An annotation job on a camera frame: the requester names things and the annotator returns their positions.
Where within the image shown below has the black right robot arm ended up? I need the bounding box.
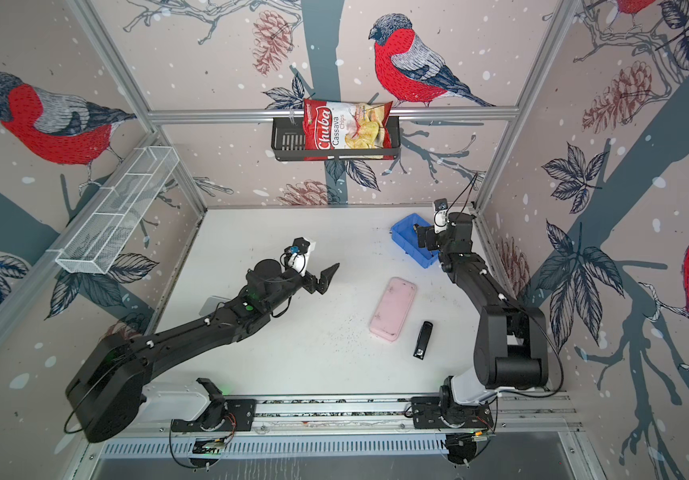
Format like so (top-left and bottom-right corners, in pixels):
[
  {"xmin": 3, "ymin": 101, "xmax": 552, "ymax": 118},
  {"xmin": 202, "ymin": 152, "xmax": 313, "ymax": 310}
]
[{"xmin": 413, "ymin": 213, "xmax": 549, "ymax": 390}]

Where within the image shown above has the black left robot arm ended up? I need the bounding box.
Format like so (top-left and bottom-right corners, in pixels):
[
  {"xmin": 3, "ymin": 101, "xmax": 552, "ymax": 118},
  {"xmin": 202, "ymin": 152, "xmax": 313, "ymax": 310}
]
[{"xmin": 66, "ymin": 259, "xmax": 340, "ymax": 443}]

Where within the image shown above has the blue plastic bin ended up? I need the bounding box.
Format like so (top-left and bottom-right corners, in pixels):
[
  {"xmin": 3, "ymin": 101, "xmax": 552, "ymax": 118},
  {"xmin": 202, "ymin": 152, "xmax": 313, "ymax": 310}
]
[{"xmin": 390, "ymin": 213, "xmax": 437, "ymax": 269}]

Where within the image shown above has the pink rectangular case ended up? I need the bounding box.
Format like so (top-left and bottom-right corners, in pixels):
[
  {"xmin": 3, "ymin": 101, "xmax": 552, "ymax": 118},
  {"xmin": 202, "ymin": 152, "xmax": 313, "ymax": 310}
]
[{"xmin": 368, "ymin": 277, "xmax": 417, "ymax": 342}]

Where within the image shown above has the white square adapter box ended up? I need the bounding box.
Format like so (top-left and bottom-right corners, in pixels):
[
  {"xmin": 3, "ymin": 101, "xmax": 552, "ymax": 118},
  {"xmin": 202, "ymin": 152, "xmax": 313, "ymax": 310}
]
[{"xmin": 198, "ymin": 295, "xmax": 228, "ymax": 317}]

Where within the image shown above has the black stapler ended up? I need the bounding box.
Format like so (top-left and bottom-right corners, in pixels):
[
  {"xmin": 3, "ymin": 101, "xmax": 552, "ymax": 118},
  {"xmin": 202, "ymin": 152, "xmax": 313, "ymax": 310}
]
[{"xmin": 413, "ymin": 321, "xmax": 433, "ymax": 360}]

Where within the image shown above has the red cassava chips bag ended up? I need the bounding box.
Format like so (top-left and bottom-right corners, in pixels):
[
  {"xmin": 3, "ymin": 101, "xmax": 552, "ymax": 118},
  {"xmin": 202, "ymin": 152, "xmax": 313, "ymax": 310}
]
[{"xmin": 302, "ymin": 99, "xmax": 392, "ymax": 149}]

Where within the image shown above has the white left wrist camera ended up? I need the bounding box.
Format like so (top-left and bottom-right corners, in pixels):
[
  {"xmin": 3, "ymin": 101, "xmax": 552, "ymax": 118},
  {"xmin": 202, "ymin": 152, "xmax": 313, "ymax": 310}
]
[{"xmin": 280, "ymin": 237, "xmax": 316, "ymax": 276}]

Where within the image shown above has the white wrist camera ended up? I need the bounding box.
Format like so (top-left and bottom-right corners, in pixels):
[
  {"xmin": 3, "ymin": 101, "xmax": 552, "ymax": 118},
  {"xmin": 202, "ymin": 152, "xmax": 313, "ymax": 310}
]
[
  {"xmin": 433, "ymin": 198, "xmax": 449, "ymax": 234},
  {"xmin": 280, "ymin": 237, "xmax": 316, "ymax": 276}
]

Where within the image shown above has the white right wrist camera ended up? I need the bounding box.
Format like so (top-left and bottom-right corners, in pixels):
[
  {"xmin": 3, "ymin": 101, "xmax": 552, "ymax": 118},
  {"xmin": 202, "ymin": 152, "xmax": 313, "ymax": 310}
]
[{"xmin": 433, "ymin": 198, "xmax": 449, "ymax": 234}]

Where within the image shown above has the black wall basket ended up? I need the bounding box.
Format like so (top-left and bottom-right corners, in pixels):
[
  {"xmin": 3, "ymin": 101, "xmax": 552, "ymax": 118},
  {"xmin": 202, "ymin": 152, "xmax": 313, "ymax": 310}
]
[{"xmin": 270, "ymin": 117, "xmax": 401, "ymax": 161}]

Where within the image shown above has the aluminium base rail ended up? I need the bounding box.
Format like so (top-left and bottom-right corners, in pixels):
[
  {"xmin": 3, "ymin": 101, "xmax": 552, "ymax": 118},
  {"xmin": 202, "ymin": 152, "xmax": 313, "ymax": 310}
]
[{"xmin": 98, "ymin": 395, "xmax": 583, "ymax": 465}]

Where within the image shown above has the white wire mesh shelf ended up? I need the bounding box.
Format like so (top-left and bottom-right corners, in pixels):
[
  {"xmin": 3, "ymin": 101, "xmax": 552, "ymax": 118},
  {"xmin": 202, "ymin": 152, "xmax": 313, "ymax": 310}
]
[{"xmin": 56, "ymin": 146, "xmax": 180, "ymax": 274}]

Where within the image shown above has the aluminium horizontal frame bar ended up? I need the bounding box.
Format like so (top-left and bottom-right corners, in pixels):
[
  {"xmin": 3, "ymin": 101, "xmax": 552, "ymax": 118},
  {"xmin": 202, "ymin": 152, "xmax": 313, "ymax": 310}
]
[{"xmin": 147, "ymin": 105, "xmax": 520, "ymax": 126}]

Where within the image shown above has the aluminium right corner post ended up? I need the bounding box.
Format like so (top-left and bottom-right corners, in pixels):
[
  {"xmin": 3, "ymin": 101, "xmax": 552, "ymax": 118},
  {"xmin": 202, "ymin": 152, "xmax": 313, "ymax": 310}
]
[{"xmin": 475, "ymin": 0, "xmax": 579, "ymax": 213}]

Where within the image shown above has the aluminium corner frame post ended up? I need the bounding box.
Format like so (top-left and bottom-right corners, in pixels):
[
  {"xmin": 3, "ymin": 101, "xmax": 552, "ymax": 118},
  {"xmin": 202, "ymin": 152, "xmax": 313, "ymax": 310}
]
[{"xmin": 66, "ymin": 0, "xmax": 208, "ymax": 217}]

